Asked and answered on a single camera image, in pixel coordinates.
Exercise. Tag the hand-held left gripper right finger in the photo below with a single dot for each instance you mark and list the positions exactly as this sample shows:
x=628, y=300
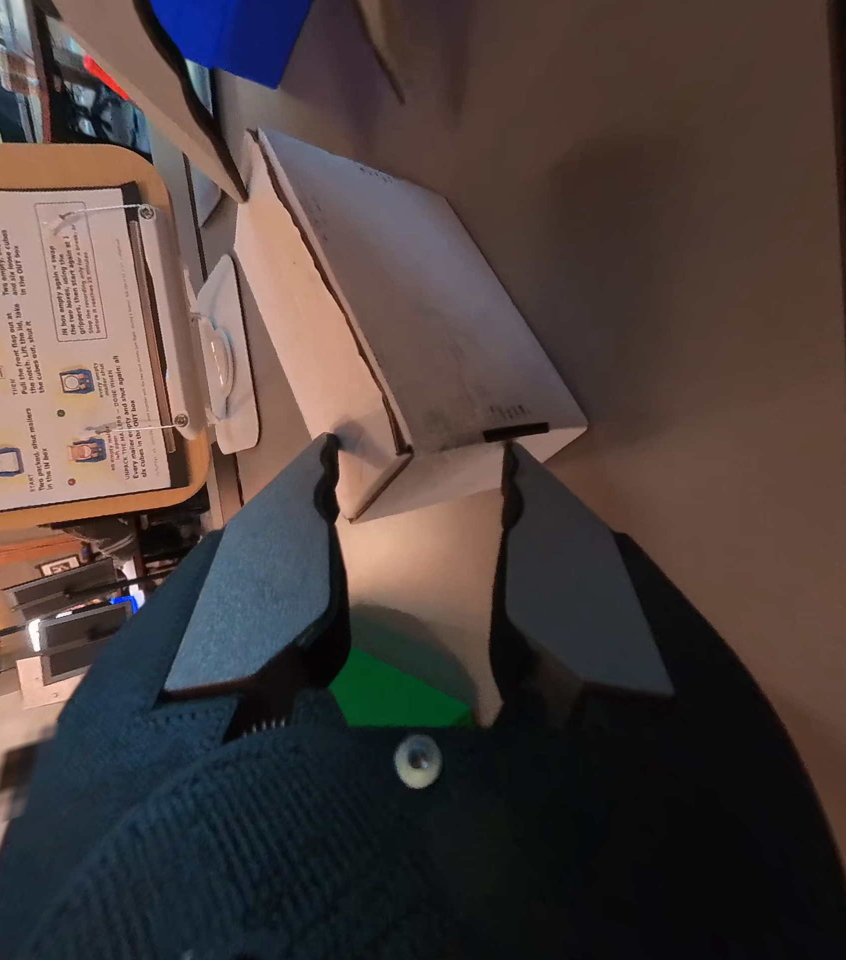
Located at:
x=580, y=607

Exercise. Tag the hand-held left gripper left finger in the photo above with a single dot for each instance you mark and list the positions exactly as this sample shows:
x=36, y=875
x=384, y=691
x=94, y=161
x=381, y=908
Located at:
x=258, y=600

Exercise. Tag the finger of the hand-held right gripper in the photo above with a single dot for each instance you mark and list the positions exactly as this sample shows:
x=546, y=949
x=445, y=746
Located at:
x=115, y=45

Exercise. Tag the blue plastic bin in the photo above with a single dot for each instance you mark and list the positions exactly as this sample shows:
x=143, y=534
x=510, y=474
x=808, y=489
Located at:
x=235, y=34

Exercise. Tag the green plastic bin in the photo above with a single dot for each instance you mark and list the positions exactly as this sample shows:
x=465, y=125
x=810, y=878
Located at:
x=393, y=694

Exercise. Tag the instruction sheet on stand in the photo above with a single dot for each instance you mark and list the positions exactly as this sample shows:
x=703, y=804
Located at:
x=190, y=465

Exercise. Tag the dark panel on tripod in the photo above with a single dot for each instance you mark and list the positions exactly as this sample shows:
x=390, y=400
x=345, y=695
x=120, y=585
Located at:
x=63, y=585
x=85, y=641

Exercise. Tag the printed instruction sheet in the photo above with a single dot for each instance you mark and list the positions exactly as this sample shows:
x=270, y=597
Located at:
x=40, y=337

